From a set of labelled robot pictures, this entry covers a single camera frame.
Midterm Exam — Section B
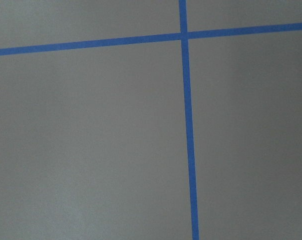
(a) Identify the blue tape line crosswise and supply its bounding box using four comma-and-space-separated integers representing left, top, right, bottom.
0, 22, 302, 56

